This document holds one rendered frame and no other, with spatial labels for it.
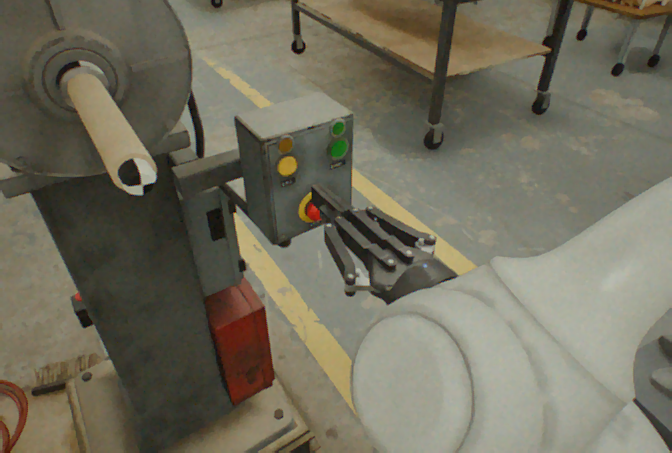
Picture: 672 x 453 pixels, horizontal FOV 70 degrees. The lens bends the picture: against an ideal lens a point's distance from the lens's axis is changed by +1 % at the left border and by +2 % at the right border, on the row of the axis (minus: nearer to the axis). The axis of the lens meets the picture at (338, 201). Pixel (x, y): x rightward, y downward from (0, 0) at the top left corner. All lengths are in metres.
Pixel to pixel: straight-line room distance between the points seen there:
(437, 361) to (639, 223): 0.14
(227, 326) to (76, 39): 0.71
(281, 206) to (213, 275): 0.36
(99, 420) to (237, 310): 0.50
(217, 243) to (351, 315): 0.97
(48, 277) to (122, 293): 1.39
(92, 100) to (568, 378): 0.42
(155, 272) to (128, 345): 0.18
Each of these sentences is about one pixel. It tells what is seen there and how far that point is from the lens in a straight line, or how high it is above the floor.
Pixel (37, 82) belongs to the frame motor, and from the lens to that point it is 0.57.
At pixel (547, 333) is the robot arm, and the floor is 1.26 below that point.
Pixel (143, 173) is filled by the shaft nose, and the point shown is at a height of 1.26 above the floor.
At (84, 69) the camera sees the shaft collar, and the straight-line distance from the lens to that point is 0.55.
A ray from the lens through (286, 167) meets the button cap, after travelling 0.70.
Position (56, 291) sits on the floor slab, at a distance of 2.26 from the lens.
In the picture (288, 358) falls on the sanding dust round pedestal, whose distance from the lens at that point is 1.77.
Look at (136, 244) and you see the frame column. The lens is 0.90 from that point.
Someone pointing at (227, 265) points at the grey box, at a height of 0.73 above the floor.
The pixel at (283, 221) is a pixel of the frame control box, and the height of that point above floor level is 0.97.
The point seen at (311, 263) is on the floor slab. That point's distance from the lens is 2.07.
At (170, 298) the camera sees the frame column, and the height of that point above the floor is 0.74.
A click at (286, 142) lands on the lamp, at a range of 0.68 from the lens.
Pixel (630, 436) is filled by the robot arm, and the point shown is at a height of 1.12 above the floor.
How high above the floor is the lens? 1.45
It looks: 37 degrees down
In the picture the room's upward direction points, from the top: straight up
